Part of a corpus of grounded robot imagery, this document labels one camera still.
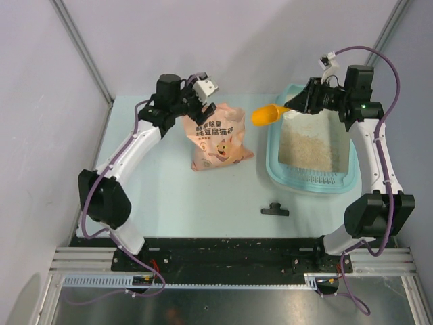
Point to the clean litter in box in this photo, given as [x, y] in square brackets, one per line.
[316, 142]

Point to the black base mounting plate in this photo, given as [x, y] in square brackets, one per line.
[294, 254]

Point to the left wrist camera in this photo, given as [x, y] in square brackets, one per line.
[204, 88]

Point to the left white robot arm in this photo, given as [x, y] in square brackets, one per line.
[101, 191]

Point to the grey slotted cable duct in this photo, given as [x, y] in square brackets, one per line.
[303, 282]

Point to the teal plastic litter box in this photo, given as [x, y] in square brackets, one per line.
[307, 180]

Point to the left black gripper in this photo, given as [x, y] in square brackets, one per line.
[198, 116]

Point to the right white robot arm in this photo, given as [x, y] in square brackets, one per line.
[383, 207]

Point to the black bag clip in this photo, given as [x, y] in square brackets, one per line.
[275, 209]

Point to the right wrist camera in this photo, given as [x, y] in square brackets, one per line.
[329, 65]

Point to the pink cat litter bag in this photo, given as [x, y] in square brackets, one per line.
[219, 142]

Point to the yellow plastic litter scoop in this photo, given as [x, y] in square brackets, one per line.
[268, 114]

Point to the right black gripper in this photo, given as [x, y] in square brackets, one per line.
[307, 101]

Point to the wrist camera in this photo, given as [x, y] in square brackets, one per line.
[204, 88]
[329, 65]

